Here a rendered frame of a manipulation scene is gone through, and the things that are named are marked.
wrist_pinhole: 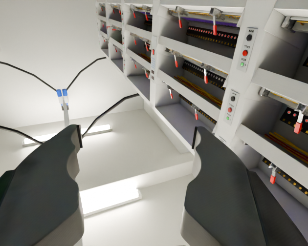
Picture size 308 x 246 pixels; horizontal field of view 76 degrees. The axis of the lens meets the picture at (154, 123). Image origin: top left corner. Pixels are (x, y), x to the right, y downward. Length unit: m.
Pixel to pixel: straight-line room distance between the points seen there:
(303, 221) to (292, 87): 0.48
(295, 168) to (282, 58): 0.33
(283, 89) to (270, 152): 0.19
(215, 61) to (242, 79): 0.15
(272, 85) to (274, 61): 0.11
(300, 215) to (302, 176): 0.27
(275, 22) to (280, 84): 0.17
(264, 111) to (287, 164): 0.22
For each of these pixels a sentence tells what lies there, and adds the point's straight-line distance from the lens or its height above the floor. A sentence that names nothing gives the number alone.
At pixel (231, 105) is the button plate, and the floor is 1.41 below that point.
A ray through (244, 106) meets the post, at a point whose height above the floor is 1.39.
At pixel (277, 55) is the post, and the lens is 0.73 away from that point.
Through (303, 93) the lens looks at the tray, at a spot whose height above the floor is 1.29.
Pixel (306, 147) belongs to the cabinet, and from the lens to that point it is 0.86.
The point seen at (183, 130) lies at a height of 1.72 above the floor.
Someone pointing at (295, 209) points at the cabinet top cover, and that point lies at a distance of 0.91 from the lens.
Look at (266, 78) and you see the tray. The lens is 0.65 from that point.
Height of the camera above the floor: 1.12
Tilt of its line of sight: 31 degrees up
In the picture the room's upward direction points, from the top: 177 degrees counter-clockwise
